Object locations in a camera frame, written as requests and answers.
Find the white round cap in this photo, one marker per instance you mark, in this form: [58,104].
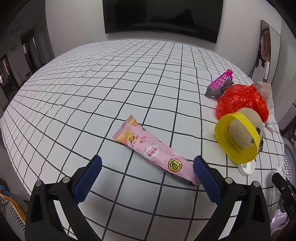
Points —
[246,168]

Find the baby wipes packet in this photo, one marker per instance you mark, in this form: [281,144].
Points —
[265,91]

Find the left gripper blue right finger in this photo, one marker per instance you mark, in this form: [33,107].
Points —
[210,179]

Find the beige fluffy round pad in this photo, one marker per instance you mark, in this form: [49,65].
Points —
[239,133]

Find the red plastic bag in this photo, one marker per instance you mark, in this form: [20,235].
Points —
[240,96]

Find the black wall television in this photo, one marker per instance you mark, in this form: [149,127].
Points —
[199,19]

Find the pink snack wrapper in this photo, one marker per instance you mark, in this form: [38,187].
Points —
[151,148]

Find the pink plastic shuttlecock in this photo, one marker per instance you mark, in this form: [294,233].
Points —
[221,80]

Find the white grid tablecloth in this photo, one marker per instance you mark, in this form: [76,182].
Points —
[69,110]

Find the yellow plastic lid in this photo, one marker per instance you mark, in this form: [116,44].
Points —
[237,155]

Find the tall standing mirror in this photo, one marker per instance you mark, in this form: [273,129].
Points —
[268,53]

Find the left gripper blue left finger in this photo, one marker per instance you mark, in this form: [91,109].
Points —
[85,177]

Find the grey perforated laundry basket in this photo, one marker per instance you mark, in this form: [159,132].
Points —
[289,159]

